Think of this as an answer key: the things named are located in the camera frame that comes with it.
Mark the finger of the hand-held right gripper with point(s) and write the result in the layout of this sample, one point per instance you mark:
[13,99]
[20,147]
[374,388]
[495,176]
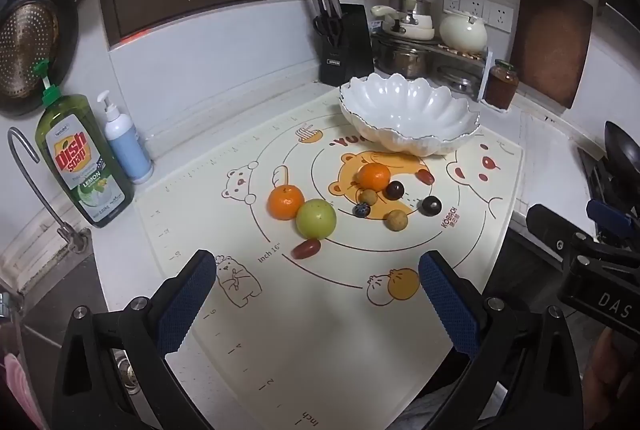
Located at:
[547,227]
[607,216]

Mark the orange mandarin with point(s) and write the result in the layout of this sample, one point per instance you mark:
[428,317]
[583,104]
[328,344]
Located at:
[286,201]
[373,176]

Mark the dark blueberry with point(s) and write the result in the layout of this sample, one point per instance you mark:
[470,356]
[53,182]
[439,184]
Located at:
[430,205]

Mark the small brown longan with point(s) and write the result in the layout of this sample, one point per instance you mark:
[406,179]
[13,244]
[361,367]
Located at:
[369,196]

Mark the person's right hand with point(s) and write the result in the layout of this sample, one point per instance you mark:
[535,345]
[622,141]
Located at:
[615,370]

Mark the steel faucet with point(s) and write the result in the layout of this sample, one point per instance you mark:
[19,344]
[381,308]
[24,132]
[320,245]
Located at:
[72,235]

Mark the black knife block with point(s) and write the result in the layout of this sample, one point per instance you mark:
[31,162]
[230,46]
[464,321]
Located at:
[355,45]

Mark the dark purple plum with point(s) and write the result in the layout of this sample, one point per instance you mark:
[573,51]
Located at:
[395,189]

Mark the perforated brass skimmer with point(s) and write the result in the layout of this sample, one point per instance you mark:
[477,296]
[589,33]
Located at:
[30,45]

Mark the cream frying pan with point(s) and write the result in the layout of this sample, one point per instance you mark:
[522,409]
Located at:
[415,34]

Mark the woven pot trivet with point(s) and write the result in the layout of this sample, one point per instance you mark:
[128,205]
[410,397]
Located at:
[470,53]

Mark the black kitchen scissors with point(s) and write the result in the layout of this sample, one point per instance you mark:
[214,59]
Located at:
[330,28]

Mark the steel pot lid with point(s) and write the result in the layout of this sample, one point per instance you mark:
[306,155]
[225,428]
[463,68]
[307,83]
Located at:
[457,80]

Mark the white wall outlet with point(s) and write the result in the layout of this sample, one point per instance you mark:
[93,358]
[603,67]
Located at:
[500,19]
[474,6]

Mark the red jujube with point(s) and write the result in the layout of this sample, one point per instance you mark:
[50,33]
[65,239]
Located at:
[306,248]
[425,176]

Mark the printed cream silicone mat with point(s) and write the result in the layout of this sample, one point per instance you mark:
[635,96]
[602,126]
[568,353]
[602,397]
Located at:
[300,335]

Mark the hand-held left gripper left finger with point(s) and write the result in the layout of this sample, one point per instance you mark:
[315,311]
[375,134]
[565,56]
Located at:
[185,305]

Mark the white scalloped bowl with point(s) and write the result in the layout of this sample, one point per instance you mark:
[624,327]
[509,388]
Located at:
[410,110]

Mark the black wok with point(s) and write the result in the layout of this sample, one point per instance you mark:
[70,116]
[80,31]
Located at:
[620,155]

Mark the white blue pump bottle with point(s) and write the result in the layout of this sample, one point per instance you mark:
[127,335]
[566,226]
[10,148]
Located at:
[127,145]

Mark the green dish soap bottle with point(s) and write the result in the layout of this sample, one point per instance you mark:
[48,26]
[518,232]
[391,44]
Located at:
[85,170]

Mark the white ceramic pot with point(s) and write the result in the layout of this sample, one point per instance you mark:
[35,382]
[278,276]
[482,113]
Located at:
[462,33]

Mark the green plum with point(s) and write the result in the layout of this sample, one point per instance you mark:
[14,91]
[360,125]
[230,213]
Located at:
[315,218]

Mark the pink cloth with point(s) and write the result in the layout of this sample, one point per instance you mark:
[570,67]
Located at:
[17,390]

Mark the glass jar of sauce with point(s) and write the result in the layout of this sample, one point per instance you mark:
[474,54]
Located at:
[501,85]

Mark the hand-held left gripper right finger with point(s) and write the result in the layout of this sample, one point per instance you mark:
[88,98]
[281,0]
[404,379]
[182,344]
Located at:
[447,305]

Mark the metal shelf rack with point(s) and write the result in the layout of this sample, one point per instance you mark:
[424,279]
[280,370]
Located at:
[481,83]

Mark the steel stockpot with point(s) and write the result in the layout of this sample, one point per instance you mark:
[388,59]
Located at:
[400,60]

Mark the stainless steel sink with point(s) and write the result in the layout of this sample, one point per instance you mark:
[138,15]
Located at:
[50,290]

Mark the brown wooden cutting board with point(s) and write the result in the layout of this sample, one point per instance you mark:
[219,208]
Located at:
[550,45]

